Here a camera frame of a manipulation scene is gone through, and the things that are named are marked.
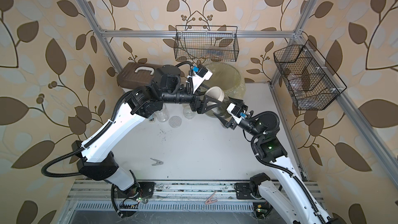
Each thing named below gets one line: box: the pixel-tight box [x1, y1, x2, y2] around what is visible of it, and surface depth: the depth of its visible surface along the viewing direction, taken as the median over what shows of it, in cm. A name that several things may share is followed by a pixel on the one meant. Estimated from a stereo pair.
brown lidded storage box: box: [116, 62, 163, 88], surface depth 103 cm
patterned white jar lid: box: [167, 115, 182, 129], surface depth 101 cm
